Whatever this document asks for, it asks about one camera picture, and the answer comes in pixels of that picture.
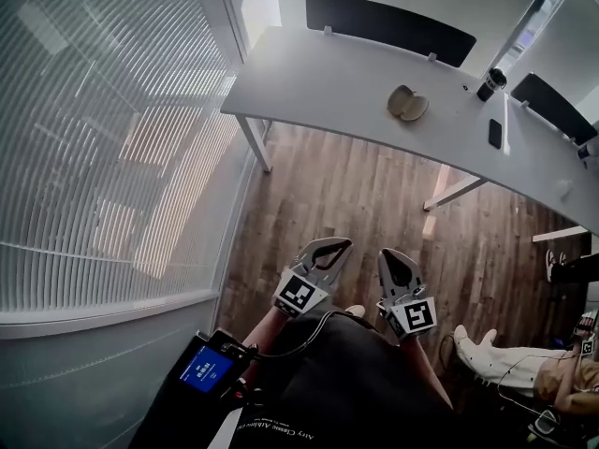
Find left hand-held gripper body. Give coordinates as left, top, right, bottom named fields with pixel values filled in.
left=272, top=260, right=336, bottom=320

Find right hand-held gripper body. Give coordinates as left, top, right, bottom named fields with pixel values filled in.
left=376, top=285, right=439, bottom=343

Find beige clamshell case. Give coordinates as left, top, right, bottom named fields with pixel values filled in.
left=387, top=84, right=431, bottom=124

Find person's left forearm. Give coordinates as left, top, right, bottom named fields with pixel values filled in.
left=241, top=307, right=295, bottom=378

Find person's right forearm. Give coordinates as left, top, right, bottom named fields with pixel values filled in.
left=400, top=337, right=455, bottom=411

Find white desk leg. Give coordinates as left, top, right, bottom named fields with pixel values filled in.
left=532, top=225, right=592, bottom=244
left=236, top=114, right=273, bottom=174
left=423, top=175, right=489, bottom=212

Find person's black clothing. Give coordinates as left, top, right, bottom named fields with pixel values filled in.
left=135, top=309, right=516, bottom=449

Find black water bottle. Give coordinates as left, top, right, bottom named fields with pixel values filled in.
left=475, top=66, right=508, bottom=102

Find short dark desk divider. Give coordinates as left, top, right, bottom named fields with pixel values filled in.
left=509, top=72, right=599, bottom=147

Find long dark desk divider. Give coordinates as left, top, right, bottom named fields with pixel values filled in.
left=305, top=0, right=477, bottom=69

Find window blinds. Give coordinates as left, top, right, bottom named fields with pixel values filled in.
left=0, top=0, right=249, bottom=311

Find black cable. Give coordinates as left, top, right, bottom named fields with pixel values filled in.
left=255, top=310, right=339, bottom=360

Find black recorder with blue screen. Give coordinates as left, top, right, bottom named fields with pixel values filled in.
left=177, top=328, right=258, bottom=397

